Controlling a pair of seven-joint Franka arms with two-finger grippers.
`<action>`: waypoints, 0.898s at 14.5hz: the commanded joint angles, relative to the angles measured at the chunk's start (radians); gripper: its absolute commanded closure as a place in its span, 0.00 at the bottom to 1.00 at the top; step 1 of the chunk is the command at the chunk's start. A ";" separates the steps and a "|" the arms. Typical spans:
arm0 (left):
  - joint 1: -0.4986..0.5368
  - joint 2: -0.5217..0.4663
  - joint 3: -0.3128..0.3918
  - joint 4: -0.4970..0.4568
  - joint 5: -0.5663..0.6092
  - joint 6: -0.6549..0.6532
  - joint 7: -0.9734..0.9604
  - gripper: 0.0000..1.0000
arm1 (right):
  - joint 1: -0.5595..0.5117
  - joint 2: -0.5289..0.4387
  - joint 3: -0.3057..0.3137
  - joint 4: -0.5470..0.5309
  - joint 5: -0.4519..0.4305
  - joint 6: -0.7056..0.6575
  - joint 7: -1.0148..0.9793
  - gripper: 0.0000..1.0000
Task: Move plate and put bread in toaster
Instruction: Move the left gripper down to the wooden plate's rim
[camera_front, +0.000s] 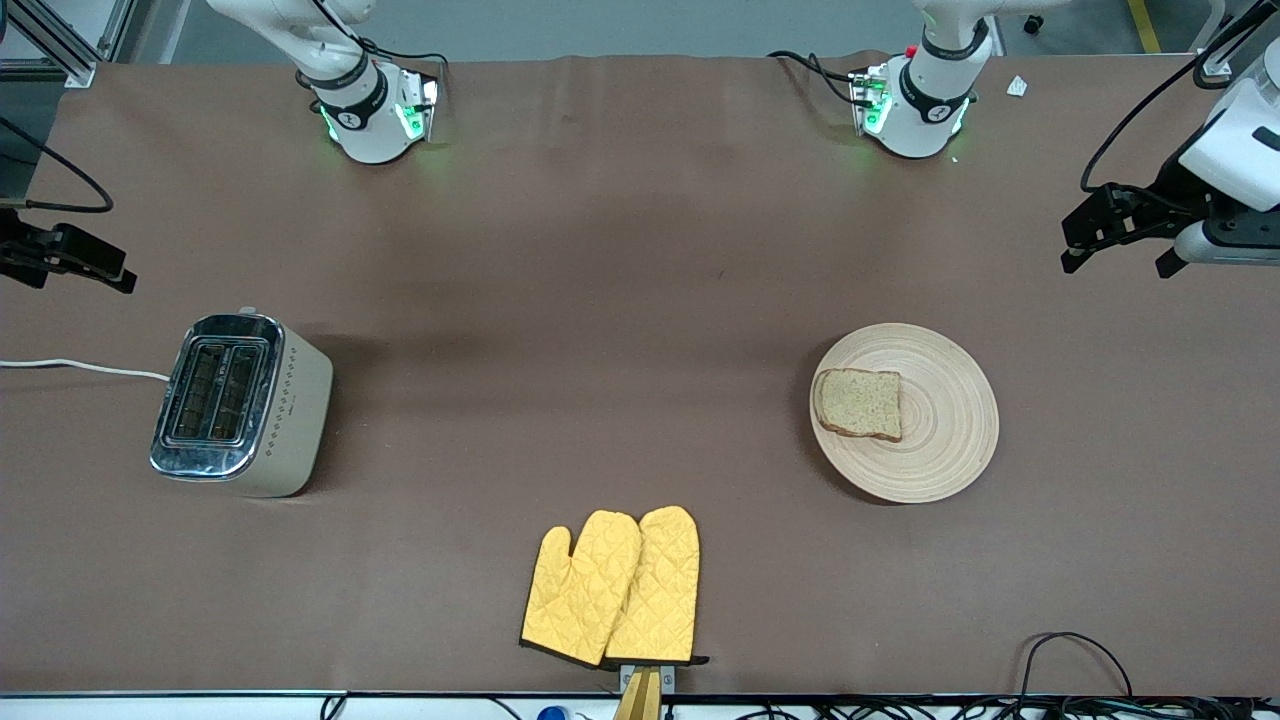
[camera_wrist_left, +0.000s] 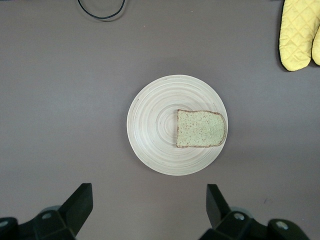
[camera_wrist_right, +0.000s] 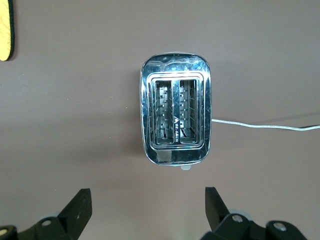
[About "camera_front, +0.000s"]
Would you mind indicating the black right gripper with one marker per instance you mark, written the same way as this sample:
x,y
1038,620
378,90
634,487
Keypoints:
x,y
22,252

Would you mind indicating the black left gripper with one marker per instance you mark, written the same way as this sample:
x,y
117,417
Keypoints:
x,y
1168,193

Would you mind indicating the round wooden plate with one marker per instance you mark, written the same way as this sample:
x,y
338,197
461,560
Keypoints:
x,y
940,440

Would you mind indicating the slice of brown bread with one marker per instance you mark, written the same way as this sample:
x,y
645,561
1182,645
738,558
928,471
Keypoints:
x,y
860,402

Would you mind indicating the beige chrome two-slot toaster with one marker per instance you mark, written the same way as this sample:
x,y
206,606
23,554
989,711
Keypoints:
x,y
290,420

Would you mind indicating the small white paper scrap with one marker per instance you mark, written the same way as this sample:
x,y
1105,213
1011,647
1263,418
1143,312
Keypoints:
x,y
1017,87

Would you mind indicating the black caster wheel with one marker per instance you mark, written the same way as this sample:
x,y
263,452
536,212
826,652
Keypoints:
x,y
1033,22

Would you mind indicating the brown table cover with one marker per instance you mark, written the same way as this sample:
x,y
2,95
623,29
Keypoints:
x,y
640,250

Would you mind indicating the yellow quilted oven mitt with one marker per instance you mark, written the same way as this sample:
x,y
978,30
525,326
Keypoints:
x,y
575,600
665,590

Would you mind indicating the aluminium frame post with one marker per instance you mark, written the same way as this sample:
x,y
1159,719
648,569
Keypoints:
x,y
75,70
1215,68

